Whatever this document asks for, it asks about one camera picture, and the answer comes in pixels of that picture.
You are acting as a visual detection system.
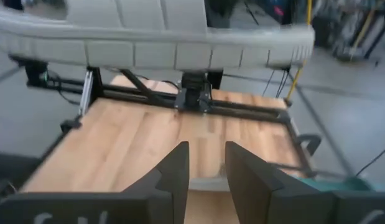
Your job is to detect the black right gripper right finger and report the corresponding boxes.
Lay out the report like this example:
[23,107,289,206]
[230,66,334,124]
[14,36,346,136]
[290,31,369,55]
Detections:
[225,141,385,224]

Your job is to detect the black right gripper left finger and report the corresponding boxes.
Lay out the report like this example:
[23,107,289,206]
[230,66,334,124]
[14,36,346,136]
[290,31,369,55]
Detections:
[0,141,190,224]

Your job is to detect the teal rubber slide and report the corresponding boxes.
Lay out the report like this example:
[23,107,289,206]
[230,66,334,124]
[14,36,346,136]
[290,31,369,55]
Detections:
[290,175,372,192]

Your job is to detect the silver aluminium extrusion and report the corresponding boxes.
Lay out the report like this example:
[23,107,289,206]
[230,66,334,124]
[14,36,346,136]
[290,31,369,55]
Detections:
[78,69,95,117]

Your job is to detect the black frame clamp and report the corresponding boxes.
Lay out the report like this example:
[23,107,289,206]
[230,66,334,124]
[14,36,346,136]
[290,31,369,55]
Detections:
[295,133,323,157]

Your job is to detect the black metal table frame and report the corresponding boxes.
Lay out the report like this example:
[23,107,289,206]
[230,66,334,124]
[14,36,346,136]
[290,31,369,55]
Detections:
[8,55,323,177]

